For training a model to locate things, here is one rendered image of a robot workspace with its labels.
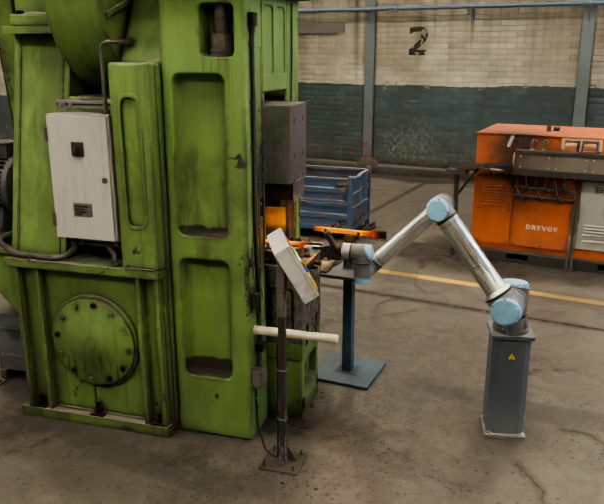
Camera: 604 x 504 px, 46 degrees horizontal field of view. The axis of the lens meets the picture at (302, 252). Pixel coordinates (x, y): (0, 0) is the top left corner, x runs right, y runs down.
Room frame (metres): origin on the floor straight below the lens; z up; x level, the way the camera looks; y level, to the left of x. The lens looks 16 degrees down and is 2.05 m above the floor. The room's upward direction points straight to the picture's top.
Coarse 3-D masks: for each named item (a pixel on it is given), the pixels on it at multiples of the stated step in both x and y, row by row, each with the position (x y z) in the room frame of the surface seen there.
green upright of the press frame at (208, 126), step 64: (192, 0) 3.47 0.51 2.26; (256, 0) 3.56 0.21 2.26; (192, 64) 3.47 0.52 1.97; (256, 64) 3.54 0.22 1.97; (192, 128) 3.52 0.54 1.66; (256, 128) 3.52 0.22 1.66; (192, 192) 3.52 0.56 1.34; (192, 256) 3.46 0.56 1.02; (192, 320) 3.53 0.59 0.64; (256, 320) 3.47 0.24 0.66; (192, 384) 3.47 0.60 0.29
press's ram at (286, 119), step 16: (272, 112) 3.61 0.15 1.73; (288, 112) 3.59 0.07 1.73; (304, 112) 3.84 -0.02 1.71; (272, 128) 3.61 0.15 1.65; (288, 128) 3.59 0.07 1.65; (304, 128) 3.84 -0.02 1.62; (272, 144) 3.61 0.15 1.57; (288, 144) 3.59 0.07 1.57; (304, 144) 3.84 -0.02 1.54; (272, 160) 3.61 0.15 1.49; (288, 160) 3.59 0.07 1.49; (304, 160) 3.84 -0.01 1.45; (272, 176) 3.61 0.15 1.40; (288, 176) 3.59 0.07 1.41
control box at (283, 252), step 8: (272, 232) 3.32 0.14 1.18; (280, 232) 3.26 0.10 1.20; (272, 240) 3.20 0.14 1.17; (280, 240) 3.14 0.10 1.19; (272, 248) 3.09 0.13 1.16; (280, 248) 3.03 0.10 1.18; (288, 248) 3.00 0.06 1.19; (280, 256) 3.00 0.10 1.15; (288, 256) 3.00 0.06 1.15; (296, 256) 3.06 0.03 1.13; (280, 264) 3.00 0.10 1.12; (288, 264) 3.00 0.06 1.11; (296, 264) 3.01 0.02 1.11; (288, 272) 3.00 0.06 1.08; (296, 272) 3.01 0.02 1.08; (304, 272) 3.01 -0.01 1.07; (296, 280) 3.01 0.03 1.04; (304, 280) 3.01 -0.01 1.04; (296, 288) 3.01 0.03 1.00; (304, 288) 3.01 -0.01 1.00; (312, 288) 3.02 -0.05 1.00; (304, 296) 3.01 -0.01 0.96; (312, 296) 3.02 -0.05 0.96
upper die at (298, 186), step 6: (300, 180) 3.76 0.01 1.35; (270, 186) 3.67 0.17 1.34; (276, 186) 3.66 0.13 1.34; (282, 186) 3.65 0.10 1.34; (288, 186) 3.64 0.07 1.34; (294, 186) 3.66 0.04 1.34; (300, 186) 3.76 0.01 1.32; (270, 192) 3.67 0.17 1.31; (276, 192) 3.66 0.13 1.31; (282, 192) 3.65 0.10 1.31; (288, 192) 3.64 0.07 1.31; (294, 192) 3.66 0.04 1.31; (300, 192) 3.76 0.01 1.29; (270, 198) 3.67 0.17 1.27; (276, 198) 3.66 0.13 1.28; (282, 198) 3.65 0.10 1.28; (288, 198) 3.64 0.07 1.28; (294, 198) 3.65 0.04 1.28
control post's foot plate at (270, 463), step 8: (272, 448) 3.28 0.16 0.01; (288, 448) 3.16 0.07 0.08; (272, 456) 3.20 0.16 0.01; (280, 456) 3.13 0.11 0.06; (288, 456) 3.16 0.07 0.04; (296, 456) 3.20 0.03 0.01; (304, 456) 3.20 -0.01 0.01; (264, 464) 3.11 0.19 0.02; (272, 464) 3.13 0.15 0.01; (280, 464) 3.12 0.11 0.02; (288, 464) 3.13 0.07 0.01; (296, 464) 3.13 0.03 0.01; (280, 472) 3.07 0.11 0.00; (288, 472) 3.06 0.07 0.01; (296, 472) 3.06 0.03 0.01
